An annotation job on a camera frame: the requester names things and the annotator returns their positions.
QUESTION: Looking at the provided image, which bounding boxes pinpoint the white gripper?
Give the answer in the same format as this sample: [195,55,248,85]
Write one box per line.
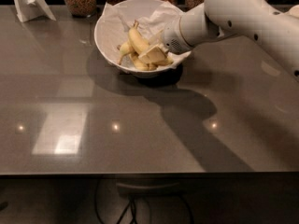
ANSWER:
[138,18,192,63]

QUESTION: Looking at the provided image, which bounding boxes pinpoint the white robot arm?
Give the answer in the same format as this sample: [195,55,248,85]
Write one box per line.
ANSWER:
[139,0,299,80]

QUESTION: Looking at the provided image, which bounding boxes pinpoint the white bowl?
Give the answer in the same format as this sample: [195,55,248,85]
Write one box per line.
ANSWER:
[93,0,192,79]

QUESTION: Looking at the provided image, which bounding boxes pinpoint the left small yellow banana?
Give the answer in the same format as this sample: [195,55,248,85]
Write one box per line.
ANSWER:
[117,41,135,65]

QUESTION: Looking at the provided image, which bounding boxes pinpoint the white paper liner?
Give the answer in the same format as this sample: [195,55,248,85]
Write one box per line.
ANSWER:
[100,1,192,70]

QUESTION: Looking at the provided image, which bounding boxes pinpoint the left white paper stand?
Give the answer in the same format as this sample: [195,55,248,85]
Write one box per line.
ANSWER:
[14,0,56,22]

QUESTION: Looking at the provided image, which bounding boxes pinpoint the grey bracket under table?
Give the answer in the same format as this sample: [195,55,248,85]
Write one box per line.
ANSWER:
[116,180,181,196]

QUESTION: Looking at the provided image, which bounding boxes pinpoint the black cables under table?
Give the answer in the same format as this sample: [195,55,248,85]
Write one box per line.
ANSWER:
[93,178,195,224]

